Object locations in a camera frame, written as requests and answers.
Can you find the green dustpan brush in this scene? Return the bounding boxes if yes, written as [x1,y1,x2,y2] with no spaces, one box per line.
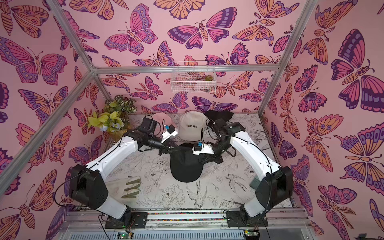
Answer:
[250,178,261,190]

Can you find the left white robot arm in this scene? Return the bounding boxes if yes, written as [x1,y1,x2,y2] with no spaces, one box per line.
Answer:
[69,118,178,222]

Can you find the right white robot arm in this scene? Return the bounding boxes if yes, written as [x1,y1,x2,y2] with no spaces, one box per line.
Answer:
[192,119,293,219]

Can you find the pink cap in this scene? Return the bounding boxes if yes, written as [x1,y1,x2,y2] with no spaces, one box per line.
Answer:
[152,113,173,129]

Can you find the aluminium front rail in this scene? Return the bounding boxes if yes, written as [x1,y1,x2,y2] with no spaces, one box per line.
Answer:
[60,208,311,233]

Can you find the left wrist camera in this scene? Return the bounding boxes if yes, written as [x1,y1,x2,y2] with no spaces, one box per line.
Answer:
[162,125,179,143]

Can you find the small green succulent plant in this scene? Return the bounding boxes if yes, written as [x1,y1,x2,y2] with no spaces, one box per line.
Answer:
[204,76,214,82]

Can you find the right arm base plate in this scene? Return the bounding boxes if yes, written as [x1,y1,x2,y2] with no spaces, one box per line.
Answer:
[223,209,269,228]

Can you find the black cap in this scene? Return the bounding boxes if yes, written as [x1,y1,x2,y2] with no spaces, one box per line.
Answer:
[204,110,234,122]
[169,143,204,183]

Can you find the amber vase with flowers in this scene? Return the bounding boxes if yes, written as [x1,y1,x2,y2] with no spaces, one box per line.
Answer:
[88,95,138,142]

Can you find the white wire basket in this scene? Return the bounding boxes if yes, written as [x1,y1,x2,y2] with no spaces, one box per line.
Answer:
[170,60,217,94]

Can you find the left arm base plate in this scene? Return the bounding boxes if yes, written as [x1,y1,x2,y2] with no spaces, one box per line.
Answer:
[105,210,148,229]

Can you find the white Colorado cap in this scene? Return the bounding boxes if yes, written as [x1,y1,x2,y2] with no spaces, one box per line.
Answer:
[179,111,208,142]

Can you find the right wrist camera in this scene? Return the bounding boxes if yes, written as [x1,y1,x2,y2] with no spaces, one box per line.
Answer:
[192,142,215,155]

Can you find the black cap back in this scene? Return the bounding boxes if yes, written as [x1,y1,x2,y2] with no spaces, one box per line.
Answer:
[204,110,234,122]

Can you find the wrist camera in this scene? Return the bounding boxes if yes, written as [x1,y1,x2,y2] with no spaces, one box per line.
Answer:
[162,125,179,143]
[192,142,215,155]

